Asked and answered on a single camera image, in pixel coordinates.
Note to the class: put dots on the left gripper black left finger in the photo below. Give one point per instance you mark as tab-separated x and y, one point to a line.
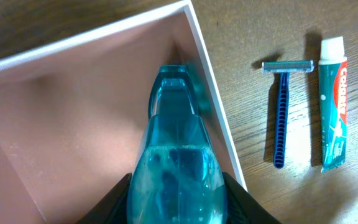
111	209

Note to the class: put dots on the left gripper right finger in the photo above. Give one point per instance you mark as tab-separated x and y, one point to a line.
242	208

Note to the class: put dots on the teal mouthwash bottle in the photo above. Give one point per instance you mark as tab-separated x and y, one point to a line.
177	178

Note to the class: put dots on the blue disposable razor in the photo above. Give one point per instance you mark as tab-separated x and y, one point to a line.
284	69

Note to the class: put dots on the green red toothpaste tube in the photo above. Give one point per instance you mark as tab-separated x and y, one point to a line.
332	71

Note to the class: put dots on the white cardboard box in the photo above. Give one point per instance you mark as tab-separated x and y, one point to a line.
72	113

